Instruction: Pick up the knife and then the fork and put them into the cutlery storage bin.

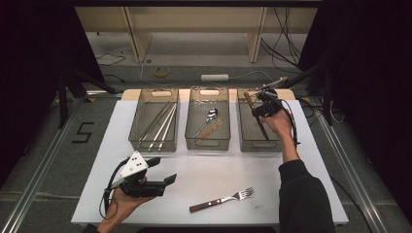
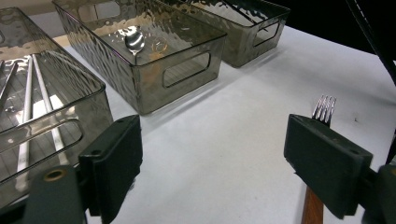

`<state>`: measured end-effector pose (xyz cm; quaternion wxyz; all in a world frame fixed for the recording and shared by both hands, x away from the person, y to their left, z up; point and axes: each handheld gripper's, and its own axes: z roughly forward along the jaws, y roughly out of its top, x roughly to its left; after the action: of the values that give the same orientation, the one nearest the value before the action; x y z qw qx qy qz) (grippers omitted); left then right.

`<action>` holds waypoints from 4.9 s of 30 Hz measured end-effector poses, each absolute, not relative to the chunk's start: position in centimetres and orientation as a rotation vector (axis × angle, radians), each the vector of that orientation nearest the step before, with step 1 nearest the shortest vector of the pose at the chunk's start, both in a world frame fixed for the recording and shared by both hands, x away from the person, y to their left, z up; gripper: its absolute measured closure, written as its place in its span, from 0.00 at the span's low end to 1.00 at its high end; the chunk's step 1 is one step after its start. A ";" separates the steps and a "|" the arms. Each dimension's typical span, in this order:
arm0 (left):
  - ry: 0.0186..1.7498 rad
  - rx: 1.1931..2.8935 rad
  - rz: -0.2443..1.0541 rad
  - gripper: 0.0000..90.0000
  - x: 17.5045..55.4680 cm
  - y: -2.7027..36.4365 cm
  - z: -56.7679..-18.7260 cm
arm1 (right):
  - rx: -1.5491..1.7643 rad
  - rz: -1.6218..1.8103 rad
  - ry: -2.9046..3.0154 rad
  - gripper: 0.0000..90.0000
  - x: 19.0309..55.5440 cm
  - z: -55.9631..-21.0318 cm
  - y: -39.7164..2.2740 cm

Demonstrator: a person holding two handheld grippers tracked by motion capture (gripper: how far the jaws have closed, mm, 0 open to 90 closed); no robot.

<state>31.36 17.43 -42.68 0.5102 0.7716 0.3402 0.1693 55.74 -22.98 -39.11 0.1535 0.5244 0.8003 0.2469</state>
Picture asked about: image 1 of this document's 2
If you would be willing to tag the metal chopstick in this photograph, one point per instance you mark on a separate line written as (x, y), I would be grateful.
(154, 121)
(158, 122)

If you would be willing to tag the translucent grey plastic bin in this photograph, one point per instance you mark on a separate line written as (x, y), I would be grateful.
(194, 116)
(139, 113)
(247, 129)

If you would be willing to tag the metal spoon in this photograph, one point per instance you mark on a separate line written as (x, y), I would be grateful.
(212, 113)

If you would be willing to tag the person's left hand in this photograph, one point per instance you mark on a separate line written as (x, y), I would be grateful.
(118, 208)

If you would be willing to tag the black metal stand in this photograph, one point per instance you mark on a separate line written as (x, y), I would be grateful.
(62, 103)
(327, 103)

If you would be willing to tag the dark curtain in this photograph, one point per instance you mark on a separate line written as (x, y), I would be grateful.
(32, 64)
(372, 81)

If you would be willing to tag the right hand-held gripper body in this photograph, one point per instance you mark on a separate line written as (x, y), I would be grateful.
(270, 106)

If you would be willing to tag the yellow floor tape piece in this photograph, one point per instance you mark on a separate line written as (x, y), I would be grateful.
(91, 100)
(305, 99)
(285, 80)

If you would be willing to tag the white power strip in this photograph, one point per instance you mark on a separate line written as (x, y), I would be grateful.
(214, 77)

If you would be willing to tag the yellow tape roll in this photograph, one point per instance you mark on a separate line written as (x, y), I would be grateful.
(155, 73)

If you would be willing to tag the beige wooden shelf unit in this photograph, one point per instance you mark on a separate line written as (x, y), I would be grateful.
(194, 19)

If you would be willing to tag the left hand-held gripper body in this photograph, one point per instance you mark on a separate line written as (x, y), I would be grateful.
(134, 165)

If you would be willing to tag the aluminium floor rail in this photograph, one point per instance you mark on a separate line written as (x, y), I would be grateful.
(39, 168)
(350, 168)

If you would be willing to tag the white table sheet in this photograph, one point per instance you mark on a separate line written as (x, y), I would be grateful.
(210, 218)

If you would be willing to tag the person's right hand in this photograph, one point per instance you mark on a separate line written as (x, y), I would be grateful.
(281, 124)

